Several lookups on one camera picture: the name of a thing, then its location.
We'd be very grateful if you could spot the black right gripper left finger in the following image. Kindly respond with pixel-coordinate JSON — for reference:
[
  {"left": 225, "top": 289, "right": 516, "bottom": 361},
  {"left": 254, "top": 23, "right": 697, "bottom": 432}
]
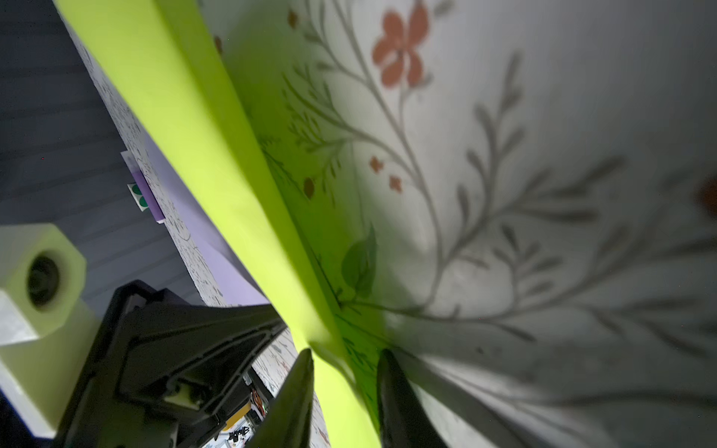
[{"left": 246, "top": 348, "right": 315, "bottom": 448}]

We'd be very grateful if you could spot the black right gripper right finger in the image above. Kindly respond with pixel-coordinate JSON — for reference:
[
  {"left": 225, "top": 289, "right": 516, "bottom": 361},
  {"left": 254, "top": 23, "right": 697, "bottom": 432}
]
[{"left": 376, "top": 349, "right": 446, "bottom": 448}]

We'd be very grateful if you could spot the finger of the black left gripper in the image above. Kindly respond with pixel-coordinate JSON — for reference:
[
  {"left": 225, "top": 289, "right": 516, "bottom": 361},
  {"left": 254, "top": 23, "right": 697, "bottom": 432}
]
[{"left": 52, "top": 280, "right": 287, "bottom": 447}]

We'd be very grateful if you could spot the lavender paper sheet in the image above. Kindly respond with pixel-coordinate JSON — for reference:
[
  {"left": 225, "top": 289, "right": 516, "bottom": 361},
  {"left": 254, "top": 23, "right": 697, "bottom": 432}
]
[{"left": 145, "top": 134, "right": 270, "bottom": 306}]

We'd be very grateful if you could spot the lime green paper sheet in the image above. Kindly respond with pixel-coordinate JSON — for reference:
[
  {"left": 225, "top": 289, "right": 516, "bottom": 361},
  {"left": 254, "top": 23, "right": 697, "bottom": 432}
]
[{"left": 57, "top": 1, "right": 379, "bottom": 447}]

